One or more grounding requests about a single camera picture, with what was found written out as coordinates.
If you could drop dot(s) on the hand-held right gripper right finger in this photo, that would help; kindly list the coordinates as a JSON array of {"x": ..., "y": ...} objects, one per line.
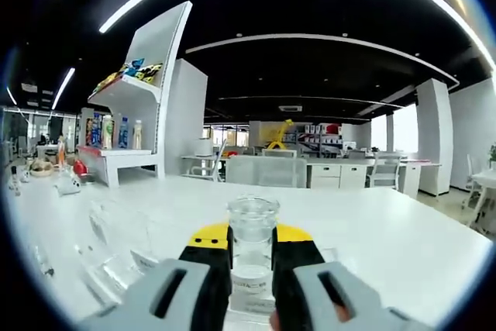
[{"x": 306, "y": 284}]

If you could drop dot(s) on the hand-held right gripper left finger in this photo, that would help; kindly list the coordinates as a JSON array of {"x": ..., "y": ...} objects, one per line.
[{"x": 193, "y": 280}]

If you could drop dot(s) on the clear glass reagent bottle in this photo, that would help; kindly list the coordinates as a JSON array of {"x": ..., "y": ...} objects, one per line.
[{"x": 252, "y": 230}]

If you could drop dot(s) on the clear acrylic reagent rack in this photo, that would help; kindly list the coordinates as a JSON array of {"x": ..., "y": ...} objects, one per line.
[{"x": 116, "y": 269}]

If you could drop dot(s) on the background storage rack with boxes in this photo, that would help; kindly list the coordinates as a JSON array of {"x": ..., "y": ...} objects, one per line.
[{"x": 321, "y": 133}]

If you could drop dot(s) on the cream white drink bottle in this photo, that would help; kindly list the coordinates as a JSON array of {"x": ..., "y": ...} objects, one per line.
[{"x": 137, "y": 135}]

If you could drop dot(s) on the white green drink bottle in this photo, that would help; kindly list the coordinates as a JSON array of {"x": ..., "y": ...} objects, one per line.
[{"x": 108, "y": 133}]

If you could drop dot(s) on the orange drink bottle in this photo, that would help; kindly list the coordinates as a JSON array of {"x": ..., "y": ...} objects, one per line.
[{"x": 61, "y": 152}]

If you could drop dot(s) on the person's right hand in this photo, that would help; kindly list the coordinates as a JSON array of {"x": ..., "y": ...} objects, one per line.
[{"x": 274, "y": 321}]

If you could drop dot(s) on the white desk with drawers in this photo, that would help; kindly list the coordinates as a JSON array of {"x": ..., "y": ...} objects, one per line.
[{"x": 337, "y": 176}]

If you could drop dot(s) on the grey mesh office chair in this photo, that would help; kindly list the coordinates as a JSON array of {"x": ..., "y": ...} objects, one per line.
[{"x": 265, "y": 172}]

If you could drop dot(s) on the white box appliance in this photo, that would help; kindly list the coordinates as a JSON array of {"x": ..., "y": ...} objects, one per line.
[{"x": 203, "y": 147}]

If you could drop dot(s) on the white office chair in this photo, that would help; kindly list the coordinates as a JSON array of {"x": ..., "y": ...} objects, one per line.
[{"x": 383, "y": 170}]

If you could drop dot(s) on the red round object pair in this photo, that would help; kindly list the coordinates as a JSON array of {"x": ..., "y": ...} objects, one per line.
[{"x": 80, "y": 168}]

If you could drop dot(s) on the ceiling air vent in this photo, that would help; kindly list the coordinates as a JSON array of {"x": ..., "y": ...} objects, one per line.
[{"x": 290, "y": 107}]

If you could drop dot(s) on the orange printed package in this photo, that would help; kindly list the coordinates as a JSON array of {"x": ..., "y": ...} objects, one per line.
[{"x": 90, "y": 133}]

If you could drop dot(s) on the woven basket with food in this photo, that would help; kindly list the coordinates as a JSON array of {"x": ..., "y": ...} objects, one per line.
[{"x": 40, "y": 169}]

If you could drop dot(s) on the white side table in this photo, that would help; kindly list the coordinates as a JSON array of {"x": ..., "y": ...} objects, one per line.
[{"x": 482, "y": 180}]

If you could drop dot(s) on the pile of colourful snack packets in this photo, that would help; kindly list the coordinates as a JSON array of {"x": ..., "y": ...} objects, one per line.
[{"x": 135, "y": 69}]

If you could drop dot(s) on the potted green plant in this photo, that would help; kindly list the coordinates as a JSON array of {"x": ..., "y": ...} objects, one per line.
[{"x": 492, "y": 156}]

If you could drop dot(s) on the white display shelf red trim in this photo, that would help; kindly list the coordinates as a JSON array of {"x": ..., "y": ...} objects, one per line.
[{"x": 155, "y": 56}]

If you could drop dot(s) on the straight ceiling light strip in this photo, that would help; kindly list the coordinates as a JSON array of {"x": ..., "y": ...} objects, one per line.
[
  {"x": 11, "y": 95},
  {"x": 64, "y": 87}
]

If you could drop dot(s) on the curved ceiling light strip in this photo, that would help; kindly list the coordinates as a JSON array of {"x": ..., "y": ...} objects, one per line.
[{"x": 116, "y": 19}]

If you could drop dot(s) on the yellow metal frame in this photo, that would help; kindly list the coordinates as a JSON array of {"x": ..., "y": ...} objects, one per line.
[{"x": 284, "y": 127}]

